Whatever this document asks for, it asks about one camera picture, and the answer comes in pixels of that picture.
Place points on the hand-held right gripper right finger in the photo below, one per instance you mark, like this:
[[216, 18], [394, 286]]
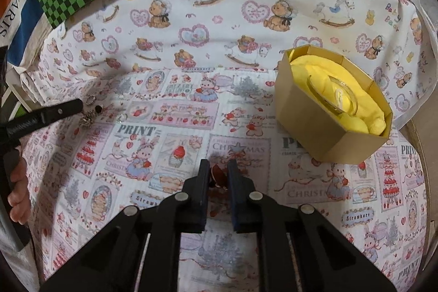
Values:
[[234, 191]]

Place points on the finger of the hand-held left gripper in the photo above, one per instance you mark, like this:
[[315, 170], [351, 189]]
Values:
[[60, 111]]

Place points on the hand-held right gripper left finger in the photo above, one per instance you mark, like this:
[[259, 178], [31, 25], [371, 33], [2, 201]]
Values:
[[204, 184]]

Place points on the red jewelry pendant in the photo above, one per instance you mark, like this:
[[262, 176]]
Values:
[[217, 176]]

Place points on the silver filigree ornament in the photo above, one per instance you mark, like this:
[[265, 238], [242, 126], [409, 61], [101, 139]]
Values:
[[85, 121]]

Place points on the black bead earring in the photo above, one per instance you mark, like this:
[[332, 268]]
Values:
[[99, 108]]

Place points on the gold cardboard box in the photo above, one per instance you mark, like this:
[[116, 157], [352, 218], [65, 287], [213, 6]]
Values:
[[308, 129]]

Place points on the person's left hand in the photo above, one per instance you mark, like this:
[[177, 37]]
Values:
[[18, 182]]

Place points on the strawberry printed cloth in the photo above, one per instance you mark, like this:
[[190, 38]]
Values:
[[171, 141]]

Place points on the white bag with blue stripe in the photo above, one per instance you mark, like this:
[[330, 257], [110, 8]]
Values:
[[24, 11]]

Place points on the clear glass bangle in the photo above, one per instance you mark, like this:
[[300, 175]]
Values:
[[316, 93]]

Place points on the yellow cloth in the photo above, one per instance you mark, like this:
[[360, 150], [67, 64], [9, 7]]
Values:
[[364, 107]]

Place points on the bear printed cloth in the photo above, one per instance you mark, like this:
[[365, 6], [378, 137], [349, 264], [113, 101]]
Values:
[[222, 21]]

